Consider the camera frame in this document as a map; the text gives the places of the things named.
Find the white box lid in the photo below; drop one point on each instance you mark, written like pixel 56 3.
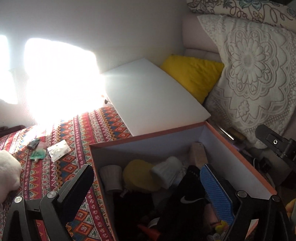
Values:
pixel 157 97

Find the red plastic cone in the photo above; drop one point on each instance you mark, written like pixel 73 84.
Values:
pixel 148 233

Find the white lace cushion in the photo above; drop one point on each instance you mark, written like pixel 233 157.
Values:
pixel 249 69

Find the black adapter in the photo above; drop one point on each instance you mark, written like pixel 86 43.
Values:
pixel 266 165

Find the patterned woven cloth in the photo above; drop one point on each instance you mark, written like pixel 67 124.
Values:
pixel 76 129

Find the yellow pillow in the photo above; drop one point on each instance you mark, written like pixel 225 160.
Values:
pixel 194 74

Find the white plush toy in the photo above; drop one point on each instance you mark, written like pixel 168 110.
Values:
pixel 8 171

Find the white printed packaging card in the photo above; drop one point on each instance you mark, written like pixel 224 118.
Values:
pixel 59 151

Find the dark wooden furniture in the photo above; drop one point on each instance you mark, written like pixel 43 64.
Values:
pixel 11 131

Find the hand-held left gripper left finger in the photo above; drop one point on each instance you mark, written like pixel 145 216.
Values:
pixel 78 185

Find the small pink packet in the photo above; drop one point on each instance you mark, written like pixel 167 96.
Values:
pixel 42 146

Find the floral pillow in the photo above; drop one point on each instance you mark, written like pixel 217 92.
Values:
pixel 231 9

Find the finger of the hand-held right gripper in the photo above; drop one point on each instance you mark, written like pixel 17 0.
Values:
pixel 270 139

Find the black packet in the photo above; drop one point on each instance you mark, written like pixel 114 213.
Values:
pixel 33 143

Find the yellow round object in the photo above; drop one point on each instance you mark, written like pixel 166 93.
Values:
pixel 138 176

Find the black Nike sock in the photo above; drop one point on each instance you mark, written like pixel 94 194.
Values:
pixel 185 185

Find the pink sofa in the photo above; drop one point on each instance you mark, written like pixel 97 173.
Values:
pixel 196 41

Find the white cup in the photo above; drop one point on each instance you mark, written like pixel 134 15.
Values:
pixel 166 171

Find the orange storage box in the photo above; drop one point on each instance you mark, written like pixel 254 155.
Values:
pixel 242 171

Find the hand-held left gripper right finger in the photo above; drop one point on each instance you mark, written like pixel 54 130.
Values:
pixel 217 194

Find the brown cylindrical object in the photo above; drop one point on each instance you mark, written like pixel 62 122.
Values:
pixel 235 136

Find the small yellow toy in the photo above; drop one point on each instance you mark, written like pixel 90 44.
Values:
pixel 220 229

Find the taupe ribbed cup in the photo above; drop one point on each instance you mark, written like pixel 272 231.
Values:
pixel 111 177

